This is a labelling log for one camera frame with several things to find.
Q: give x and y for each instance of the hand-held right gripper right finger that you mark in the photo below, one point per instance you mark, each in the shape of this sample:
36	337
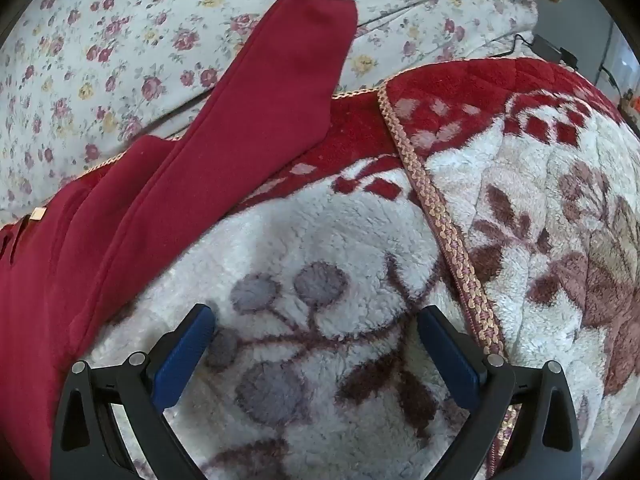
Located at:
450	360

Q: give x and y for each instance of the black power adapter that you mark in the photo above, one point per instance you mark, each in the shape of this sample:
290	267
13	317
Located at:
552	50

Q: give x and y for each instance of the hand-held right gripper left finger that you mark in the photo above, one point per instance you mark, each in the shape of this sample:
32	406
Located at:
184	356

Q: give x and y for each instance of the floral bed sheet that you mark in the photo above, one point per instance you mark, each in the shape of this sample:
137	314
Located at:
125	35

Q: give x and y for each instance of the dark red pants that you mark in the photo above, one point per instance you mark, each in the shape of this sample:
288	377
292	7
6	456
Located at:
200	160

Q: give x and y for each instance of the red and white fleece blanket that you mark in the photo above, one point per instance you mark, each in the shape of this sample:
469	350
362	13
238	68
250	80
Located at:
350	240

